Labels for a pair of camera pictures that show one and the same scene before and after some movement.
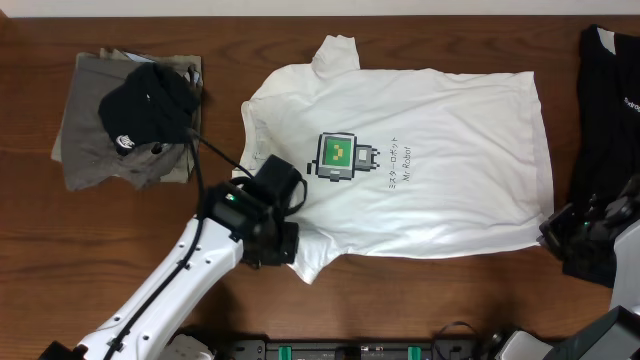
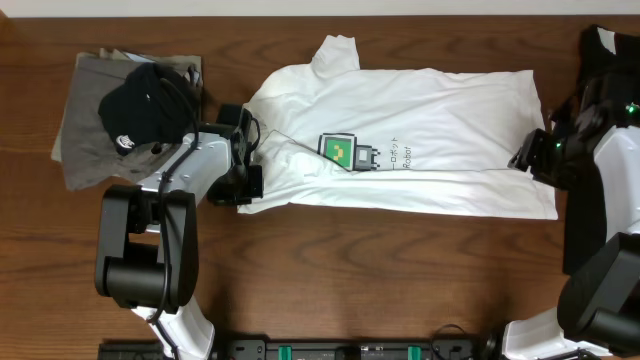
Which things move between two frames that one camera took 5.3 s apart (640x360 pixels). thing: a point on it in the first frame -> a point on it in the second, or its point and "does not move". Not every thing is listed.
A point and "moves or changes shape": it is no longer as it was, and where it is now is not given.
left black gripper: [289, 251] -> [223, 196]
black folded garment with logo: [154, 105] does not move
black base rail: [351, 349] does not move
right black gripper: [554, 233] -> [530, 153]
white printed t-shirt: [401, 161] moves or changes shape
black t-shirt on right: [608, 135] does not move
